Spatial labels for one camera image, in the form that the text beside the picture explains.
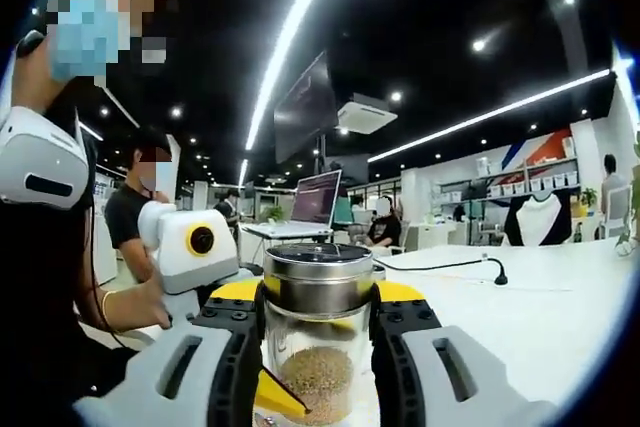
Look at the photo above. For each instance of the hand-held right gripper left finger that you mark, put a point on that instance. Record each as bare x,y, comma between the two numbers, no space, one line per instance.
145,397

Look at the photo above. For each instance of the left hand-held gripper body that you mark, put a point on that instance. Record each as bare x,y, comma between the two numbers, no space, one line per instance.
175,257

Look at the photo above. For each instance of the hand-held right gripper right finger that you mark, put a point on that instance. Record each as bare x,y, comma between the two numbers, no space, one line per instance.
495,397

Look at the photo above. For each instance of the tall seasoning bottle brown contents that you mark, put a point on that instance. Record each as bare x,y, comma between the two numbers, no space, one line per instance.
317,287

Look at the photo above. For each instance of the person's left hand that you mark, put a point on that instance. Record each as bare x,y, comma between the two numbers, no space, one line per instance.
140,307

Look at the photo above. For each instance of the gold bangle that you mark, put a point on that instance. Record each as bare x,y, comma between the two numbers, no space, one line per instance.
104,307

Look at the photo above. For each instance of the operator with blue mask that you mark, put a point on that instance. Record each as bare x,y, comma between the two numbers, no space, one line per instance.
40,272

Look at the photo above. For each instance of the open white laptop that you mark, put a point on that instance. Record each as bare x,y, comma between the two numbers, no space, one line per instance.
312,197

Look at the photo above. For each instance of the white chest-worn device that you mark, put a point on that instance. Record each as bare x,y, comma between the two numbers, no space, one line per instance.
42,162

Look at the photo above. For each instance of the black and white shirt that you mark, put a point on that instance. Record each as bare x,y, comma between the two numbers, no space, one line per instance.
540,217

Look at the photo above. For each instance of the hanging dark screen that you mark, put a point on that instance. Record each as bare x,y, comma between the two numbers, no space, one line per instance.
305,107

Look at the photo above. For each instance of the green plant in white pot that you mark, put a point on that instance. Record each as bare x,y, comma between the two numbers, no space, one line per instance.
632,227

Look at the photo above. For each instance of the small potted plant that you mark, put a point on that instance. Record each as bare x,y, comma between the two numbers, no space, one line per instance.
589,197

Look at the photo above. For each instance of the shelf with white storage bins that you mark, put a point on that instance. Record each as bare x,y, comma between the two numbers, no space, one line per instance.
550,182

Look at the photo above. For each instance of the white mesh chair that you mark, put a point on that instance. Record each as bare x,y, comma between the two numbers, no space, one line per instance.
619,212

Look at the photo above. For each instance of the white ceiling light strip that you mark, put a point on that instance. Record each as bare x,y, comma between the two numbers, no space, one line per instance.
490,114
285,47

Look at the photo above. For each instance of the ceiling air conditioner unit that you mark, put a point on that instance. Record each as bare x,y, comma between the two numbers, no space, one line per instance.
367,114

